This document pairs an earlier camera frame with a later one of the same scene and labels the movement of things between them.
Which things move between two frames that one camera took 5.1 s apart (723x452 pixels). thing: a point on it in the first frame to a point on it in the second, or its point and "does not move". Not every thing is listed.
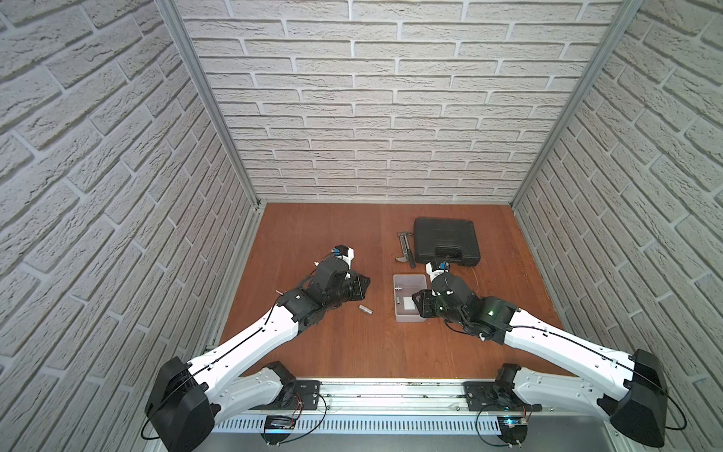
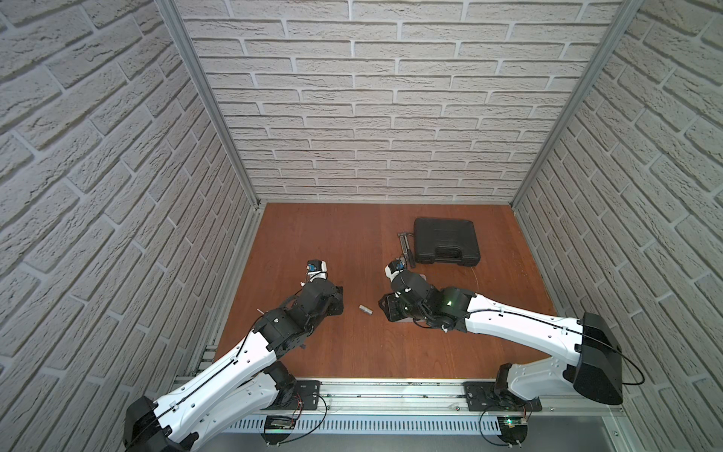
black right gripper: x=424 y=298 to x=388 y=308
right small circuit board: x=513 y=429 does not move
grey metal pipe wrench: x=407 y=250 does not move
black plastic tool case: x=441 y=240 does not move
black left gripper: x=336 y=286 to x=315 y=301
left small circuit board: x=278 y=428 does not move
